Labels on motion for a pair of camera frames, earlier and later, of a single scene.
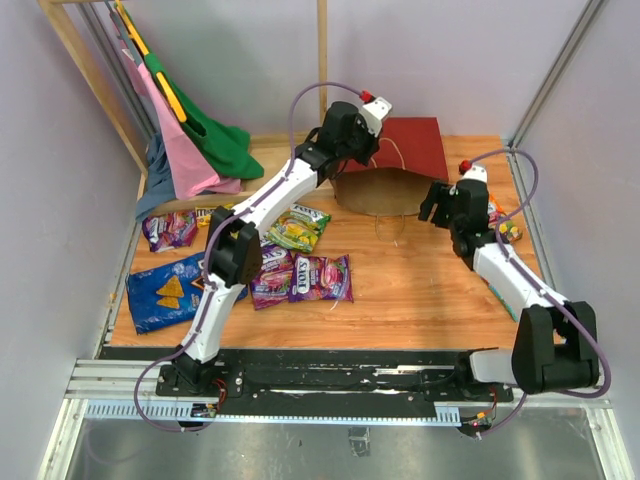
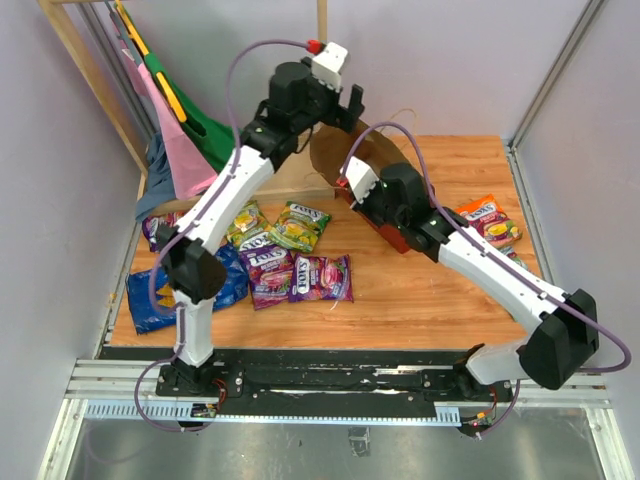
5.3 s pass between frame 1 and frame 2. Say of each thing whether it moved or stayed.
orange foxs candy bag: stayed
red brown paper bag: moved
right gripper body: moved
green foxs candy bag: stayed
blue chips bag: stayed
